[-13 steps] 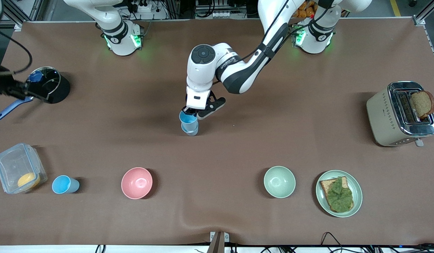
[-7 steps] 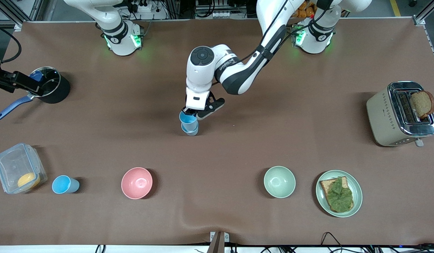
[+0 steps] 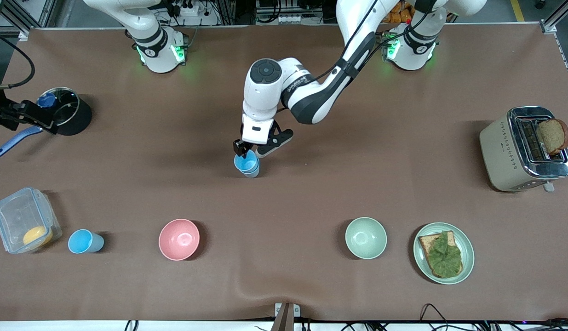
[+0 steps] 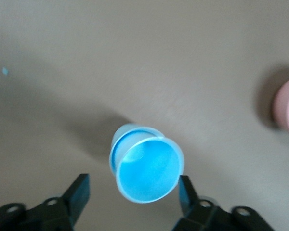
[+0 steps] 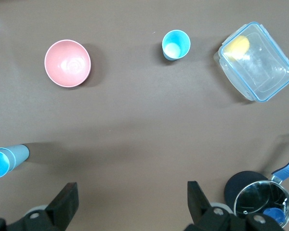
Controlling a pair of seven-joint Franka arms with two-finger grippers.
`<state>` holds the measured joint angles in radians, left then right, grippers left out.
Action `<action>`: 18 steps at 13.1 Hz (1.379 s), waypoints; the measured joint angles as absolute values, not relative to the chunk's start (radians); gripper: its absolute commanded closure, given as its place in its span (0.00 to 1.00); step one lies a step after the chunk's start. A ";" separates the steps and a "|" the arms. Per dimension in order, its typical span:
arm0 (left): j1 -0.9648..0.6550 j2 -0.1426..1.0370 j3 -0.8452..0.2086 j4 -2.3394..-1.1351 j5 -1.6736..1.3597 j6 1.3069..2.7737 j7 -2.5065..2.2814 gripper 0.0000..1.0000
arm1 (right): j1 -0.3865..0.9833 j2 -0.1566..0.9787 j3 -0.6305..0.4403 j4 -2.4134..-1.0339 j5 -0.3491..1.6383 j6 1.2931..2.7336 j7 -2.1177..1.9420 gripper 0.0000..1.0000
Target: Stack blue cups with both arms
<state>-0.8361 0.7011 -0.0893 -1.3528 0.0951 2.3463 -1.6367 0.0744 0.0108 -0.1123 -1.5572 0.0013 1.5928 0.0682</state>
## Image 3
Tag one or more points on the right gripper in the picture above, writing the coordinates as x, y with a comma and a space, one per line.
11, 115

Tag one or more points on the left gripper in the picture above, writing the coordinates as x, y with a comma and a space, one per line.
240, 148

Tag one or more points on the blue plastic cup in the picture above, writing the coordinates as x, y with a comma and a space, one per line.
244, 162
83, 242

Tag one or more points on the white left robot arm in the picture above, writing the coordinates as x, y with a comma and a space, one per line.
306, 92

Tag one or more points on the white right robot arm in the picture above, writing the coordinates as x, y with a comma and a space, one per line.
157, 50

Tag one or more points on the glass lid with blue knob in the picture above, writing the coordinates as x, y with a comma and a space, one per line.
65, 105

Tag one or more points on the clear plastic food container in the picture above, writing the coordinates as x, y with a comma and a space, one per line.
17, 216

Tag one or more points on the pink bowl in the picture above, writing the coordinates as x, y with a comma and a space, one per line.
179, 239

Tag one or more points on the orange round food piece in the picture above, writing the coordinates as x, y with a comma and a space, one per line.
37, 236

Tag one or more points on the long white power strip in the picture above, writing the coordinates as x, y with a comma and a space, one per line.
279, 19

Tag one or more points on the white power strip with plugs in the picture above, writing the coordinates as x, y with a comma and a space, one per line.
192, 11

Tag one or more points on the pale green bowl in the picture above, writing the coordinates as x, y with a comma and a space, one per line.
365, 238

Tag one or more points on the bag of orange buns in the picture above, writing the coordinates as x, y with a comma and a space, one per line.
396, 16

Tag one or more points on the brown bread slice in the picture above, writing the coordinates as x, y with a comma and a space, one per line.
425, 241

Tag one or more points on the green lettuce leaf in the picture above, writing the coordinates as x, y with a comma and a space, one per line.
444, 257

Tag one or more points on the pale green plate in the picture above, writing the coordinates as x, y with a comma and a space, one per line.
467, 250

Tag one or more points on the beige chrome toaster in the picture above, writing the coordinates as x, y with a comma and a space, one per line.
502, 154

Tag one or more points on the dark toast slice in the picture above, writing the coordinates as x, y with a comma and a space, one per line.
555, 136

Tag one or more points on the metal table clamp bracket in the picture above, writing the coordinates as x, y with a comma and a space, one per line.
287, 315

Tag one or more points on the aluminium frame rail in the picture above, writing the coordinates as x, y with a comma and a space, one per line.
549, 27

